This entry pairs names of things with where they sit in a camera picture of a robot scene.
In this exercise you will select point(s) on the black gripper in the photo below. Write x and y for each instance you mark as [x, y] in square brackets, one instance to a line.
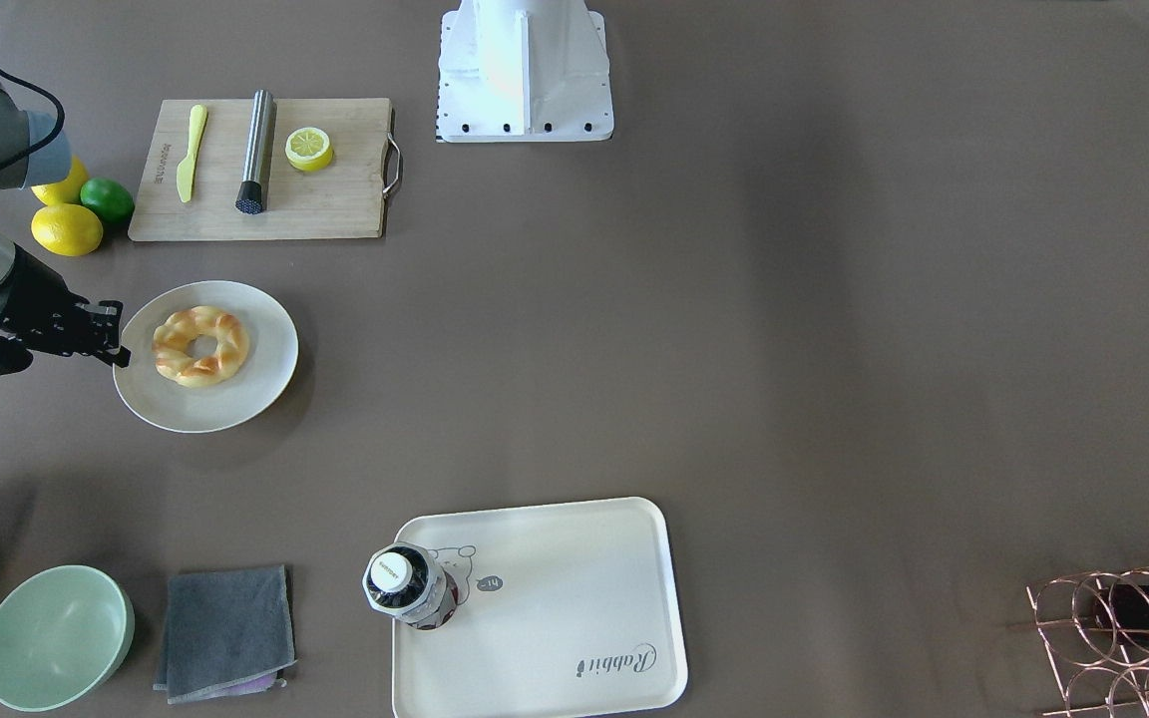
[33, 296]

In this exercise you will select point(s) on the glazed twisted donut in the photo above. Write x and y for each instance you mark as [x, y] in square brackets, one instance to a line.
[200, 347]

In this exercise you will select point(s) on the cream round plate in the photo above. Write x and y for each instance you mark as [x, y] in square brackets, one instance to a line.
[273, 356]

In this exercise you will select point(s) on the cream rectangular tray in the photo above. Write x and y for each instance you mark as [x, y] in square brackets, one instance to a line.
[567, 610]

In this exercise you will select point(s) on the yellow lemon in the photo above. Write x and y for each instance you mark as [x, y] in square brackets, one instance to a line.
[64, 191]
[67, 229]

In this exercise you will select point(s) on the green lime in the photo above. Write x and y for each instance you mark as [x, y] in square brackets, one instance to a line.
[109, 200]

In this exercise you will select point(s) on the yellow plastic knife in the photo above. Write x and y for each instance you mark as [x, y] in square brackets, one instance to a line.
[185, 176]

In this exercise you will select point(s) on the steel cylindrical grater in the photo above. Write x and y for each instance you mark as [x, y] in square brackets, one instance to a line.
[252, 192]

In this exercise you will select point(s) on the half lemon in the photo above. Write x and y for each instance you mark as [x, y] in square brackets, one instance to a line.
[308, 149]

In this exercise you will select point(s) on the wooden cutting board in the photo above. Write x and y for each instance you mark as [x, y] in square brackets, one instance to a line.
[345, 200]

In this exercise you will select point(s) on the mint green bowl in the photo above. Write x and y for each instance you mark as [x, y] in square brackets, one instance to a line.
[63, 632]

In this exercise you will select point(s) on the grey folded cloth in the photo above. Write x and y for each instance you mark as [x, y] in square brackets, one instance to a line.
[226, 633]

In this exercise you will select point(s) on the dark tea bottle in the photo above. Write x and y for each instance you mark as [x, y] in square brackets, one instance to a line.
[406, 583]

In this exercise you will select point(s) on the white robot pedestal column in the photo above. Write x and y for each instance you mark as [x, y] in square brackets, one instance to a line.
[523, 72]

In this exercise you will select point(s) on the copper wire bottle rack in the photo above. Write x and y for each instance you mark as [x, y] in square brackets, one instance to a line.
[1094, 628]

